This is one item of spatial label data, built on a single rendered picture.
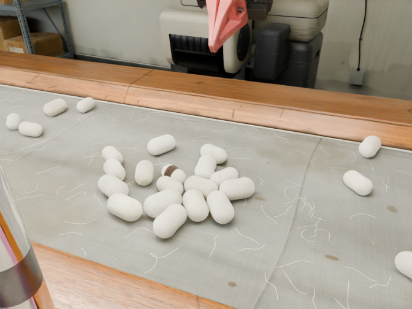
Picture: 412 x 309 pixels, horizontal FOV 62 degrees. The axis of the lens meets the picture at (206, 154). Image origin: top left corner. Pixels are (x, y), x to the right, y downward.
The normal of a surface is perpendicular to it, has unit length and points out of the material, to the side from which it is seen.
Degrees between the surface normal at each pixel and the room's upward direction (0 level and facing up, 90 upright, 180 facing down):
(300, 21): 90
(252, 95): 0
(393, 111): 0
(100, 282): 0
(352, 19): 90
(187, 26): 98
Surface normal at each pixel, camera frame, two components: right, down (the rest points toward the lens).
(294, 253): 0.00, -0.85
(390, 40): -0.44, 0.47
